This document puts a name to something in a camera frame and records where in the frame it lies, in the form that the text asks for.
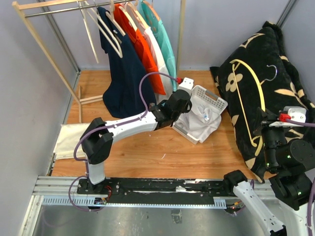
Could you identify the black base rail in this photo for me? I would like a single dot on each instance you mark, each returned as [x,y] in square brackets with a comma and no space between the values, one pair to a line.
[158,191]

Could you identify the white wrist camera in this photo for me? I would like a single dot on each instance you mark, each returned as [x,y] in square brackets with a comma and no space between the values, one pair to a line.
[289,116]
[187,85]

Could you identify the black floral blanket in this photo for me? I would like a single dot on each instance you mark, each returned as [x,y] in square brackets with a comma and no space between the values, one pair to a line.
[265,53]

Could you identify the cream hanger on navy shirt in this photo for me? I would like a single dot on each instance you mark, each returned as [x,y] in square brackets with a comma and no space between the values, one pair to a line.
[110,32]

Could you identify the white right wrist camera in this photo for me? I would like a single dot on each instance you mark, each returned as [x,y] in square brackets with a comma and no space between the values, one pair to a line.
[289,116]

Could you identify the metal corner post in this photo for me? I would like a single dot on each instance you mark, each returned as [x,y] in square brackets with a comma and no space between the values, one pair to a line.
[57,32]

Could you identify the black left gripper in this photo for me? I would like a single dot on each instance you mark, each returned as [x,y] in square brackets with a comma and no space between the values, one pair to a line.
[186,108]

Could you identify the orange t shirt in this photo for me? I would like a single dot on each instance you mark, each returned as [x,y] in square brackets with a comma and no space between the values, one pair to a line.
[134,26]

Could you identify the white plastic basket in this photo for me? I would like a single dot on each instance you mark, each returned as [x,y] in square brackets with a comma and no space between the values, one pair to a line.
[201,95]

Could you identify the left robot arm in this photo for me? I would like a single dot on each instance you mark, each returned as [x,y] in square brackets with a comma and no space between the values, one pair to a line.
[99,137]

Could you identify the white pink t shirt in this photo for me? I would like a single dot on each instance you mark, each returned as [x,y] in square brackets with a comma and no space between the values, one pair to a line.
[147,33]

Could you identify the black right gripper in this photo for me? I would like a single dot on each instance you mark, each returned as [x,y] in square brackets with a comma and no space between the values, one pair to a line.
[263,119]

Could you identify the empty cream hanger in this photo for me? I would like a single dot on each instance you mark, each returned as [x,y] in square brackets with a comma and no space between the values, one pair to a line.
[88,31]

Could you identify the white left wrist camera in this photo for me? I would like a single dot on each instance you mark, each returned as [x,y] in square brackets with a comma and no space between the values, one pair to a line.
[187,85]

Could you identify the teal t shirt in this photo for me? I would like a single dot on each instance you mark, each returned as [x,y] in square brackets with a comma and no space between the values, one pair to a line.
[159,32]

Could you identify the sheer white t shirt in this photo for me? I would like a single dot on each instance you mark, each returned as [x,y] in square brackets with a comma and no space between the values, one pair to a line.
[200,122]

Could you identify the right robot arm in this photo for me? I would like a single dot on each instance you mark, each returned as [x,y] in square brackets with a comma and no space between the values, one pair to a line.
[288,162]

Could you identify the folded cream cloth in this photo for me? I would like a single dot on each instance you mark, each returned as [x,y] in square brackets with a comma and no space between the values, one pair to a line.
[68,138]

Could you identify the yellow hanger with metal hook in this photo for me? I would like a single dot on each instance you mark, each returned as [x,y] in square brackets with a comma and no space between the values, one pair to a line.
[256,141]

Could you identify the wooden clothes rack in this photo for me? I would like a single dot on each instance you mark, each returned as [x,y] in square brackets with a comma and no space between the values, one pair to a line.
[20,8]

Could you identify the navy blue t shirt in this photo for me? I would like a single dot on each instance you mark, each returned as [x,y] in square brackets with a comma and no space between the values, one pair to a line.
[122,98]

